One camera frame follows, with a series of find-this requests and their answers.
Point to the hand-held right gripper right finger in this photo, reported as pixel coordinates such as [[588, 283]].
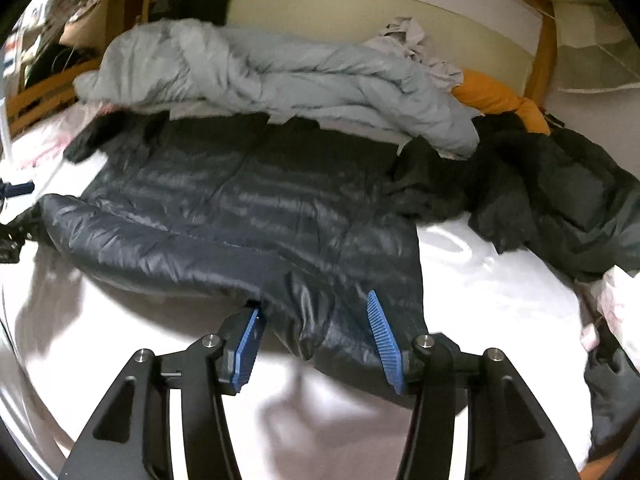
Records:
[[382, 340]]

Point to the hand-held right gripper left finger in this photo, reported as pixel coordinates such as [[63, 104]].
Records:
[[245, 355]]

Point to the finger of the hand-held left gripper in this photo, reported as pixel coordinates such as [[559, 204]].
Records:
[[20, 190]]

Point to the navy puffer jacket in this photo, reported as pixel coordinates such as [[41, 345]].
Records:
[[225, 210]]

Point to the pink floral cloth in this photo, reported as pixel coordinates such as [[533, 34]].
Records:
[[45, 140]]

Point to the white bed sheet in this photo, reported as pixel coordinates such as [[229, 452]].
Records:
[[500, 285]]

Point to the black fleece garment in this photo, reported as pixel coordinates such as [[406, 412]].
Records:
[[435, 180]]

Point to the white and pink cloth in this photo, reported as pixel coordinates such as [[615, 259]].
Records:
[[617, 305]]

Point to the dark green jacket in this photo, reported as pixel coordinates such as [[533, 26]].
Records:
[[575, 185]]

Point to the orange cloth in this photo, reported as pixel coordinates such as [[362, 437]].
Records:
[[495, 95]]

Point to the light grey puffer jacket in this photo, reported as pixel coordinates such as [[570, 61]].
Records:
[[300, 80]]

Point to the pale grey crumpled cloth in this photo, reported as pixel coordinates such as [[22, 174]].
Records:
[[405, 35]]

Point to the cream headboard panel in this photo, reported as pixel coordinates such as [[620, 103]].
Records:
[[375, 5]]

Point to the wooden bed frame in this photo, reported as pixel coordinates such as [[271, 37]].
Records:
[[547, 50]]

